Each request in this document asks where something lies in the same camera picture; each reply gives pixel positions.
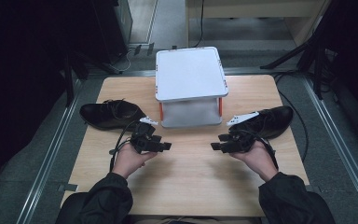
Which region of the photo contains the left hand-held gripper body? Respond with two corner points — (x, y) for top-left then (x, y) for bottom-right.
(130, 116), (164, 155)

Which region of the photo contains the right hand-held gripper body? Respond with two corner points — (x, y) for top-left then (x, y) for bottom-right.
(225, 111), (260, 154)

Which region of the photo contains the black leather lace-up shoe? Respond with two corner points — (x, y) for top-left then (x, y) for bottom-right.
(228, 105), (295, 140)
(79, 98), (147, 132)

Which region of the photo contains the white two-tier shoe rack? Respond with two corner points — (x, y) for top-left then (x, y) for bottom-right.
(154, 46), (230, 130)

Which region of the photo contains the person's left hand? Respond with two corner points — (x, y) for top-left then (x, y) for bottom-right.
(111, 143), (158, 180)

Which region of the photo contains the person's right hand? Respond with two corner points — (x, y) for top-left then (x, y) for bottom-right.
(229, 140), (280, 183)

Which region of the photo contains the grey tape piece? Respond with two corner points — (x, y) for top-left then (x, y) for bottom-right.
(57, 183), (79, 193)

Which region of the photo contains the black metal stand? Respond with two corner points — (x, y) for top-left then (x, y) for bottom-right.
(61, 49), (123, 108)

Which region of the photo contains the black tripod stand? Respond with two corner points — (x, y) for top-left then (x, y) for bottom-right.
(259, 29), (337, 101)

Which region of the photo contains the black cabinet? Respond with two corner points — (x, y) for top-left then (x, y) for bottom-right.
(89, 0), (134, 63)

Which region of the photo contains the light wooden furniture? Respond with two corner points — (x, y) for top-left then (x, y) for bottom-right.
(185, 0), (334, 49)

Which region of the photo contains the left hand-held gripper black cable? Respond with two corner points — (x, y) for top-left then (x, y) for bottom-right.
(108, 120), (140, 173)

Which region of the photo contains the hand-held gripper black cable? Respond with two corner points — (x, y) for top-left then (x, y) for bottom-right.
(108, 120), (140, 173)
(233, 128), (280, 172)

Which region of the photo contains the right hand-held gripper black cable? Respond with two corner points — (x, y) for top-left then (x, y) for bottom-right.
(233, 128), (280, 172)

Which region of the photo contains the long black floor cable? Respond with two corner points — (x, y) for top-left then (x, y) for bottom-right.
(273, 70), (310, 163)

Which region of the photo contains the white floor cable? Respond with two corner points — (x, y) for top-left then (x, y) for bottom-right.
(109, 49), (132, 73)

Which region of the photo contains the metal floor rail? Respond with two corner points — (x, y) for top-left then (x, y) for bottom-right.
(302, 77), (358, 222)
(14, 79), (83, 224)

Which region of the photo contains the thin black hanging cable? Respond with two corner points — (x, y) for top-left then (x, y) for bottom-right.
(193, 0), (206, 49)

